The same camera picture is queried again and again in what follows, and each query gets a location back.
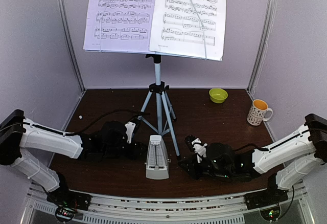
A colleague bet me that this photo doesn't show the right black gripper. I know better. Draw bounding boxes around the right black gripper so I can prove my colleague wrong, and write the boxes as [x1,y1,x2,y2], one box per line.
[178,154,233,182]

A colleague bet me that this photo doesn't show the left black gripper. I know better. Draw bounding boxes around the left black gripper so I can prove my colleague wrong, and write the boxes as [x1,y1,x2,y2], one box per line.
[103,139,148,161]

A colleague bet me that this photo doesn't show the grey metronome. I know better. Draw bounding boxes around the grey metronome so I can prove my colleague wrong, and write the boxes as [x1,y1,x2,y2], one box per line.
[146,135,169,180]

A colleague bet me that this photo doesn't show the light blue music stand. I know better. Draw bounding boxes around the light blue music stand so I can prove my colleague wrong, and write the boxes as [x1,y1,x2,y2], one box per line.
[132,54,181,160]

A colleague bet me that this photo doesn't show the purple sheet music page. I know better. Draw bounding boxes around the purple sheet music page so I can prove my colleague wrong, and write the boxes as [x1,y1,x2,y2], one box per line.
[83,0,155,53]

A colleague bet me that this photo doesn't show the white sheet music page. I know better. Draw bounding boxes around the white sheet music page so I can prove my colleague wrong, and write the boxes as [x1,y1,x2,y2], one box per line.
[149,0,227,61]

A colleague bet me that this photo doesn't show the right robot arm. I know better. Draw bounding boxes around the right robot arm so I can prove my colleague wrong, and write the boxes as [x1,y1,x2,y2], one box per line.
[178,114,326,205]

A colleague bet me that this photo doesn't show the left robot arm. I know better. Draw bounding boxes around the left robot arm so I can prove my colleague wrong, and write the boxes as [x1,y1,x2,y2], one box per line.
[1,109,147,206]

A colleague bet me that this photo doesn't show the yellow-green bowl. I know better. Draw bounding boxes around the yellow-green bowl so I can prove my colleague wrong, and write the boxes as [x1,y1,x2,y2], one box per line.
[209,88,228,104]

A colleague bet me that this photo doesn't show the patterned white mug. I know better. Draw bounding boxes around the patterned white mug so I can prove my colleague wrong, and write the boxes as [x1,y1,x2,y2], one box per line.
[247,99,273,126]

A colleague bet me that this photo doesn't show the aluminium front rail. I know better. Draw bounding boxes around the aluminium front rail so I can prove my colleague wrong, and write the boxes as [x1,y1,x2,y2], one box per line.
[21,179,316,224]

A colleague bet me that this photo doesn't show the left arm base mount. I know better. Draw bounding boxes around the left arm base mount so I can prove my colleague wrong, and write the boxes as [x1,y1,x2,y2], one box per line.
[46,191,91,211]

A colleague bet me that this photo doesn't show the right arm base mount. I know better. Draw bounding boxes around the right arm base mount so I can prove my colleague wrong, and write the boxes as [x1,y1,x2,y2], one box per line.
[244,190,288,210]

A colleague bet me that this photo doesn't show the left aluminium corner post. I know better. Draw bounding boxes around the left aluminium corner post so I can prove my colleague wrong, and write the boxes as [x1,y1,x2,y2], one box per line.
[57,0,86,93]

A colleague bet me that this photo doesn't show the aluminium corner post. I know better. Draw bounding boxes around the aluminium corner post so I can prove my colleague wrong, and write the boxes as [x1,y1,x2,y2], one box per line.
[247,0,277,98]
[57,0,86,93]

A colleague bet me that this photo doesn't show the right aluminium corner post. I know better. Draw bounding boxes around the right aluminium corner post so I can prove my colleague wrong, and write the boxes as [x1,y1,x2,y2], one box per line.
[247,0,277,98]

